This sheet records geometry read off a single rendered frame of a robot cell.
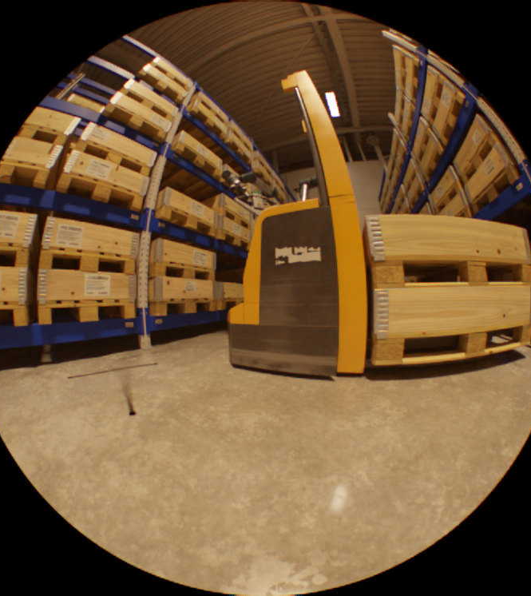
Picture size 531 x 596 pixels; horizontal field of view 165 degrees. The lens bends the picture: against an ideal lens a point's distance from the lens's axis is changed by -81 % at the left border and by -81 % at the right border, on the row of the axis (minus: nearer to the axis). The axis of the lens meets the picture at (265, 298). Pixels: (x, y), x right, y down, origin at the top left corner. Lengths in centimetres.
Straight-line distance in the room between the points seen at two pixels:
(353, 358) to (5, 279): 201
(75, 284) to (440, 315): 203
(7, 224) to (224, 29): 710
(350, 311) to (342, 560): 87
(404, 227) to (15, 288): 210
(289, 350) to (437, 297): 76
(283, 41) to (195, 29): 263
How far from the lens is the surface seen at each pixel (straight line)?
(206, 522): 44
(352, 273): 89
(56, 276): 144
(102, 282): 148
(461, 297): 102
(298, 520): 43
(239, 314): 100
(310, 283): 85
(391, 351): 89
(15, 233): 154
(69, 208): 164
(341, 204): 99
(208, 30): 764
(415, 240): 93
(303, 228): 91
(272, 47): 771
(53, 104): 229
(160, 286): 167
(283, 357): 93
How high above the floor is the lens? 40
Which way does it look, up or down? level
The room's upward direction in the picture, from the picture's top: 2 degrees counter-clockwise
